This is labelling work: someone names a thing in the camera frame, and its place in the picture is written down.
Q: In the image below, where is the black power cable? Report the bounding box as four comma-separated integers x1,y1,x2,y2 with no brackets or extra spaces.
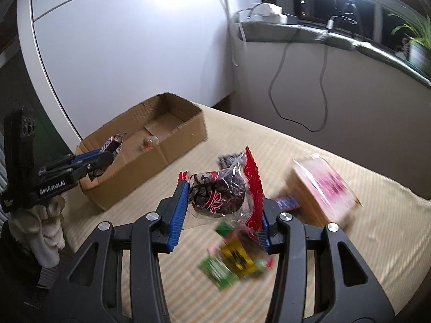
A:
268,23,329,133

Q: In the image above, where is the large green snack packet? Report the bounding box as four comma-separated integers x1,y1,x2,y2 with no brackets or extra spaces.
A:
198,254,238,292

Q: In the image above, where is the white cable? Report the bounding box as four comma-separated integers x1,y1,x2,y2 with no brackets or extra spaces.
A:
231,8,256,68

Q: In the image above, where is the black light stand clamp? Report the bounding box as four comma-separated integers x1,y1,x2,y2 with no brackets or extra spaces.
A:
326,0,360,39

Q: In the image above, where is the white cabinet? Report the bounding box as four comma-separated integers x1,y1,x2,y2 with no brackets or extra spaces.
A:
16,0,237,142

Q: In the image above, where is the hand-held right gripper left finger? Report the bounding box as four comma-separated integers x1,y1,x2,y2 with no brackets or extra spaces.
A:
40,180,190,323

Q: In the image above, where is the white power strip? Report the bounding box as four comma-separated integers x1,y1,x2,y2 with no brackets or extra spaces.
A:
248,2,289,25

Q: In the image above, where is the person's left hand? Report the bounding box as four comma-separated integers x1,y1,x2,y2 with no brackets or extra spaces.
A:
7,196,67,269

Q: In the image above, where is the dark window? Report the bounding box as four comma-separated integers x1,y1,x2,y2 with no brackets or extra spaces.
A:
259,0,431,62

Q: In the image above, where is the small wrapped candy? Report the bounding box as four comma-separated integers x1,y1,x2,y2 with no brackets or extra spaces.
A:
141,135,160,151

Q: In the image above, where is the dark chocolate bar wrapper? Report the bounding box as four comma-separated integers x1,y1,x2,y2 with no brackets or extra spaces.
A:
88,132,127,180

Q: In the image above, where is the sliced bread package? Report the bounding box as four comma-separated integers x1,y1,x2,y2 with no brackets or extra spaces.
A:
286,153,365,230

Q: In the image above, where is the small dark snack packet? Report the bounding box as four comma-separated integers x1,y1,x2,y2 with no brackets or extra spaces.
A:
218,153,244,169

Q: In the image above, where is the red and clear snack packet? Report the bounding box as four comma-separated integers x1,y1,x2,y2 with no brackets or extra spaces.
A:
177,145,267,243

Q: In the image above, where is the yellow snack packet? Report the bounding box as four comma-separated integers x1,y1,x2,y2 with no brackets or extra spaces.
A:
220,238,262,272

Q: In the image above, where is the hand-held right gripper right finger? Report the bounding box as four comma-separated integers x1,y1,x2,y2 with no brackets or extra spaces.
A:
259,198,397,323

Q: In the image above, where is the potted spider plant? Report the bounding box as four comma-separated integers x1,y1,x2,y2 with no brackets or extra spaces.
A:
387,13,431,75

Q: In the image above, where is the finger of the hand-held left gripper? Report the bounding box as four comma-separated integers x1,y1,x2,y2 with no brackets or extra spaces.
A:
39,147,106,176
71,152,115,180

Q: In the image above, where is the grey windowsill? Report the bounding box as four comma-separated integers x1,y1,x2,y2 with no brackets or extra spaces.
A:
235,19,431,87

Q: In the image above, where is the cardboard box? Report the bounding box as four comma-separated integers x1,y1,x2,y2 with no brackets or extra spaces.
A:
75,92,207,212

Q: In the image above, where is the striped yellow blanket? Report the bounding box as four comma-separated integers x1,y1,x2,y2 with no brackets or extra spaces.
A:
72,103,431,323

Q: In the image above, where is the small green snack packet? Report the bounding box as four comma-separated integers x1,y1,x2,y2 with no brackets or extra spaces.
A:
215,220,237,238

